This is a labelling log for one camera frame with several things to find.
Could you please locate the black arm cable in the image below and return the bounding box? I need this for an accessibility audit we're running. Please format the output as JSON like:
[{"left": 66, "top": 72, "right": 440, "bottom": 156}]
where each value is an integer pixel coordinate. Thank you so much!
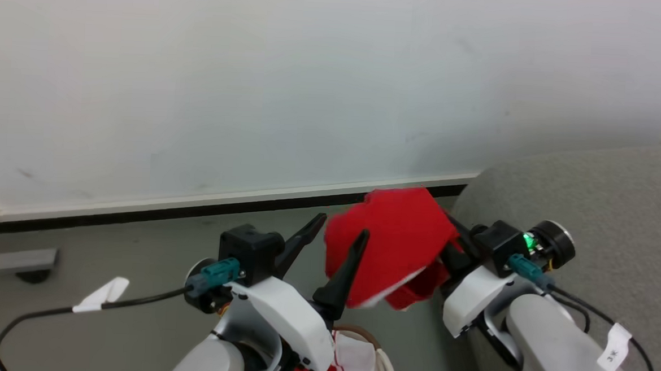
[
  {"left": 0, "top": 274, "right": 191, "bottom": 371},
  {"left": 544, "top": 285, "right": 661, "bottom": 371}
]

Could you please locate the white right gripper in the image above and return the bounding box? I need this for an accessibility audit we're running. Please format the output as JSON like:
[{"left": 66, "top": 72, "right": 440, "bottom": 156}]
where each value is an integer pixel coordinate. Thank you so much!
[{"left": 433, "top": 212, "right": 520, "bottom": 342}]

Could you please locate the white tag on cable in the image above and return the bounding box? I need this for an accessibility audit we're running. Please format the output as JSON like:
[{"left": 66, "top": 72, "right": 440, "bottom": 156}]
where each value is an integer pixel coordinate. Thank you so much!
[
  {"left": 596, "top": 322, "right": 633, "bottom": 371},
  {"left": 72, "top": 274, "right": 131, "bottom": 316}
]

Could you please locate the grey fabric sofa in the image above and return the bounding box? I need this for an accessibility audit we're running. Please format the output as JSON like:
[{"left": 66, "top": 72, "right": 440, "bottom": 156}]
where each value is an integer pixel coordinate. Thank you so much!
[{"left": 442, "top": 131, "right": 661, "bottom": 371}]

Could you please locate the grey floor plate black foot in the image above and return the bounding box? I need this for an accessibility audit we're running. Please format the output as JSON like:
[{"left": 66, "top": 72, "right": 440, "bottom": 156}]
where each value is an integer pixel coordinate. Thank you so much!
[{"left": 0, "top": 245, "right": 59, "bottom": 285}]

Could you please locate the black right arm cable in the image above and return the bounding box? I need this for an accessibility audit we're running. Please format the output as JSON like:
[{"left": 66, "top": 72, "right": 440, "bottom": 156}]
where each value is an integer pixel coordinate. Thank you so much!
[{"left": 544, "top": 285, "right": 661, "bottom": 371}]

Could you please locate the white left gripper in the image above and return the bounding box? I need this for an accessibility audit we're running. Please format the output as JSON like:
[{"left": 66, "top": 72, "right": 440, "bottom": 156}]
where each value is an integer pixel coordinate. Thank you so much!
[{"left": 224, "top": 208, "right": 371, "bottom": 371}]

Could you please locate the laundry basket with beige rim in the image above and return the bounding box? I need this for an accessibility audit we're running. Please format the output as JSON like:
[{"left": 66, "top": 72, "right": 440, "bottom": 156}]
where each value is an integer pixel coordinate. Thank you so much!
[{"left": 329, "top": 324, "right": 404, "bottom": 371}]

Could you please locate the white tag on left cable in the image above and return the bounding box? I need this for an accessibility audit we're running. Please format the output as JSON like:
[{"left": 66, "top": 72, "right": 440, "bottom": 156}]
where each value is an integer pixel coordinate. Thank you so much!
[{"left": 72, "top": 274, "right": 131, "bottom": 316}]

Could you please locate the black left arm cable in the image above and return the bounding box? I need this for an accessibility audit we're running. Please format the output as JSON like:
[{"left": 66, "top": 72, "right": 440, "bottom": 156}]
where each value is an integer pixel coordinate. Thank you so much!
[{"left": 0, "top": 274, "right": 191, "bottom": 371}]

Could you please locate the white baseboard with black strip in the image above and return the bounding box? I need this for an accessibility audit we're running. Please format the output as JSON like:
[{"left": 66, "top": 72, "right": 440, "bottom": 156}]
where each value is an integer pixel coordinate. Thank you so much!
[{"left": 0, "top": 147, "right": 482, "bottom": 264}]

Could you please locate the red clothing item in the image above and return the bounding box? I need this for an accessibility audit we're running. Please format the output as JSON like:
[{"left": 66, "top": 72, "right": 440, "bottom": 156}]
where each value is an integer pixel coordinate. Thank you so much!
[{"left": 321, "top": 182, "right": 462, "bottom": 315}]

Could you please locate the white cloth with red stripe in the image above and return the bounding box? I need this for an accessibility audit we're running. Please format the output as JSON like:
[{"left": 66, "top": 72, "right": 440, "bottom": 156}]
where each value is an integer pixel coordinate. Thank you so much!
[{"left": 329, "top": 330, "right": 384, "bottom": 371}]

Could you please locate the white tag on right cable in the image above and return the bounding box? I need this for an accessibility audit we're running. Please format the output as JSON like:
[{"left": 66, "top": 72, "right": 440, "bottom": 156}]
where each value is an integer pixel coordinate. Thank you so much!
[{"left": 596, "top": 322, "right": 633, "bottom": 371}]

